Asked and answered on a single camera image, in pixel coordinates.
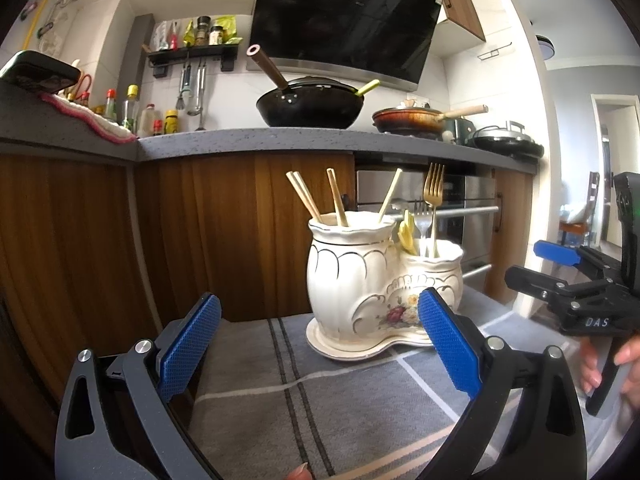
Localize black range hood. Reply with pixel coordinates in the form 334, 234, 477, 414
250, 0, 442, 86

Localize wooden chopstick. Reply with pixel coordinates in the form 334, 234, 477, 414
285, 171, 321, 222
326, 168, 348, 226
376, 168, 402, 223
294, 171, 322, 222

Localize red cap sauce bottle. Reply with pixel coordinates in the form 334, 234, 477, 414
104, 89, 117, 122

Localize white ceramic utensil holder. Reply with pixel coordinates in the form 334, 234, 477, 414
306, 211, 463, 361

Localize red handled scissors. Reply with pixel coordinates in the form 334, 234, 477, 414
75, 74, 93, 101

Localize yellow plastic utensil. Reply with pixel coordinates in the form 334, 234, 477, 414
398, 210, 418, 256
398, 220, 418, 256

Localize person's left hand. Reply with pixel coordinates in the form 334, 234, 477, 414
285, 463, 312, 480

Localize silver fork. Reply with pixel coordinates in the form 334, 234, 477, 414
414, 202, 433, 257

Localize gold fork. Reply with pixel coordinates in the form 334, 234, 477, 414
423, 162, 445, 258

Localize yellow hose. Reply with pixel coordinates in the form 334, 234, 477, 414
22, 0, 64, 51

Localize black wall spice shelf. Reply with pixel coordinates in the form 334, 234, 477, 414
138, 44, 239, 78

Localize black wok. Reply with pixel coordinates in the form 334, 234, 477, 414
246, 44, 364, 129

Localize yellow spatula in wok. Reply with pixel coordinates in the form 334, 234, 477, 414
355, 79, 381, 96

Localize yellow mustard jar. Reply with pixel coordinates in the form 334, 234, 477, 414
164, 110, 179, 134

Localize person's right hand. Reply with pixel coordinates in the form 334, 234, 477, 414
580, 333, 639, 418

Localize white red trimmed cloth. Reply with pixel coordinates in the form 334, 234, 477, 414
38, 92, 138, 144

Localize green kettle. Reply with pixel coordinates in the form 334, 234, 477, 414
442, 117, 476, 145

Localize hanging ladle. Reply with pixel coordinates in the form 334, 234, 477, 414
188, 58, 206, 131

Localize white jug red cap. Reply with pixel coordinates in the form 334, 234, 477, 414
137, 103, 156, 138

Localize brown frying pan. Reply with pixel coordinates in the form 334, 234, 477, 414
372, 105, 488, 136

